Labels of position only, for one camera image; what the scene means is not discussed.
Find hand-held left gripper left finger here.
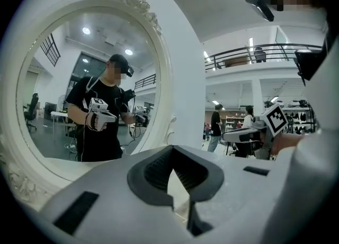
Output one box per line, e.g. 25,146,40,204
39,144,193,244

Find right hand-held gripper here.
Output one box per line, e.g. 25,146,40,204
222,104,289,159

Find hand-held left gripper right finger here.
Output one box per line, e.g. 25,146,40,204
172,144,291,240

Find person's right forearm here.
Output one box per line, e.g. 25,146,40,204
272,131,304,157

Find black balcony railing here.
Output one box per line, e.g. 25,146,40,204
204,43,323,73

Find white oval ornate mirror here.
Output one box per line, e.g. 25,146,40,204
0,0,175,209

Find black head-worn camera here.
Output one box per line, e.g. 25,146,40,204
245,0,275,23

